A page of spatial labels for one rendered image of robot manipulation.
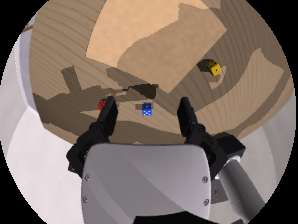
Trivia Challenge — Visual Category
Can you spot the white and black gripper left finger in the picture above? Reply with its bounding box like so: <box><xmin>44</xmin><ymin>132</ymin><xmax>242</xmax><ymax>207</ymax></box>
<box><xmin>66</xmin><ymin>96</ymin><xmax>118</xmax><ymax>179</ymax></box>

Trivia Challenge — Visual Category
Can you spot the beige flat mat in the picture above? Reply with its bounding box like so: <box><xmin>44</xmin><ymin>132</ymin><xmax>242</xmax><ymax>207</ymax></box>
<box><xmin>86</xmin><ymin>0</ymin><xmax>227</xmax><ymax>94</ymax></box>

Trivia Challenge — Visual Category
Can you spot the yellow die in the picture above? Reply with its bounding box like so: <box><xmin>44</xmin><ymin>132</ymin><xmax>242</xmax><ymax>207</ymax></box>
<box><xmin>206</xmin><ymin>60</ymin><xmax>221</xmax><ymax>76</ymax></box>

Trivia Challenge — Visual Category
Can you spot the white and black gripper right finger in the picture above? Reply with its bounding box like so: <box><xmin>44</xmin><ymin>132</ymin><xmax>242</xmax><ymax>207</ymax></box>
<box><xmin>177</xmin><ymin>97</ymin><xmax>228</xmax><ymax>181</ymax></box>

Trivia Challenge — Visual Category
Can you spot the blue die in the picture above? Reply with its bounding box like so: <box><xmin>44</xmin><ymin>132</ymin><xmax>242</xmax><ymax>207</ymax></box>
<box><xmin>142</xmin><ymin>104</ymin><xmax>152</xmax><ymax>116</ymax></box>

